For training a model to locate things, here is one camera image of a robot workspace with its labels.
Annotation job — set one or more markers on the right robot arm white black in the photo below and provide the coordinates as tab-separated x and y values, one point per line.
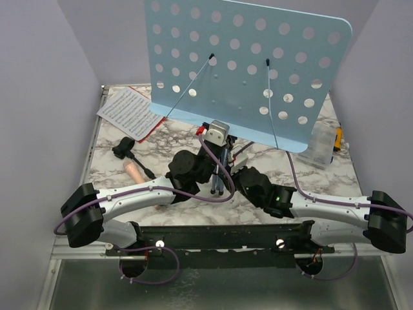
376	219

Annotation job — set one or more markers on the black microphone stand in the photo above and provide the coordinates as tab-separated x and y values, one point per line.
124	150

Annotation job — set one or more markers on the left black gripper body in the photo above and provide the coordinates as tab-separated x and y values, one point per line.
210	162

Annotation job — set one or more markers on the sheet music red folder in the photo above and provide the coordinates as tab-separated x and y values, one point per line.
129	111

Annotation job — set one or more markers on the clear plastic box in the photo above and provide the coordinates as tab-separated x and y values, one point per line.
320	148

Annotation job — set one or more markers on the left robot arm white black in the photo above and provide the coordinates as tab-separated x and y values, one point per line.
89	215

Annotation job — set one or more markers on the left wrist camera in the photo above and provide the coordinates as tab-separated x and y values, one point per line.
214	134

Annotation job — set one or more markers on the pink microphone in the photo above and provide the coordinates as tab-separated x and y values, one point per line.
131	169

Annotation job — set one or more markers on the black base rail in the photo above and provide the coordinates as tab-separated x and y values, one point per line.
221	246

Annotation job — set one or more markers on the light blue music stand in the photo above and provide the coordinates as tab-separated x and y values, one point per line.
263	71

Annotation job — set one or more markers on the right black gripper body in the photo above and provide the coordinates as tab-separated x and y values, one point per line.
234	176

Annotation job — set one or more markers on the yellow blue tool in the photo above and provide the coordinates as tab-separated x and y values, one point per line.
337	142

